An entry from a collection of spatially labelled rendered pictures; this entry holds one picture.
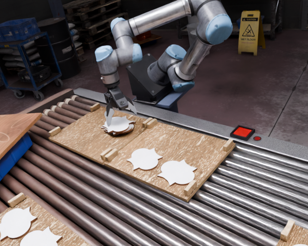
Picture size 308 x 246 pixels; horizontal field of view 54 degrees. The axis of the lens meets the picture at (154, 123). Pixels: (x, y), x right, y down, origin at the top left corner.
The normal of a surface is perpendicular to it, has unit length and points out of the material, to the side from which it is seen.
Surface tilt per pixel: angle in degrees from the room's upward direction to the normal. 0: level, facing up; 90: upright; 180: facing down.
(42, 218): 0
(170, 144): 0
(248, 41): 78
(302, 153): 0
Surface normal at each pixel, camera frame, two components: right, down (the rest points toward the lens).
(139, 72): 0.48, -0.46
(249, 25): -0.62, 0.25
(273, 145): -0.17, -0.85
